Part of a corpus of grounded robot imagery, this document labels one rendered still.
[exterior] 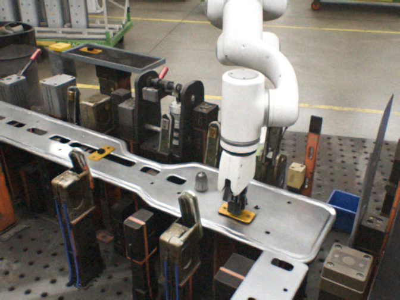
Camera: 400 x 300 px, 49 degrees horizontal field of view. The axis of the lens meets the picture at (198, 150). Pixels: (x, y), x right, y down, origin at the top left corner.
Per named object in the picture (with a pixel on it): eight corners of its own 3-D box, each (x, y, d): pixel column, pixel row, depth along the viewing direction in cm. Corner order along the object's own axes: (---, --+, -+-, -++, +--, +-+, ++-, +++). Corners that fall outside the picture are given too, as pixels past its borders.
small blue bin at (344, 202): (321, 225, 146) (325, 203, 141) (330, 209, 153) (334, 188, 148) (354, 236, 141) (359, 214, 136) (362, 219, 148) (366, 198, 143)
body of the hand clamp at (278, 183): (250, 257, 133) (258, 158, 115) (259, 244, 138) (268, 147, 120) (268, 264, 130) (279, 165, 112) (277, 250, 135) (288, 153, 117)
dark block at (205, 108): (193, 222, 147) (191, 108, 126) (203, 211, 152) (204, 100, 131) (205, 227, 145) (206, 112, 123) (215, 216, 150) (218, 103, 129)
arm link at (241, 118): (263, 124, 95) (221, 123, 96) (268, 66, 89) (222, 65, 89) (265, 143, 88) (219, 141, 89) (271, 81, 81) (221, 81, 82)
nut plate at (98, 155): (96, 161, 123) (96, 158, 123) (86, 158, 125) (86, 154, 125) (116, 149, 130) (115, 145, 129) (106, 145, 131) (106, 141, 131)
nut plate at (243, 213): (216, 211, 103) (216, 207, 102) (224, 203, 106) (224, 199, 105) (249, 223, 99) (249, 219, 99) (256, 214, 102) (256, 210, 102)
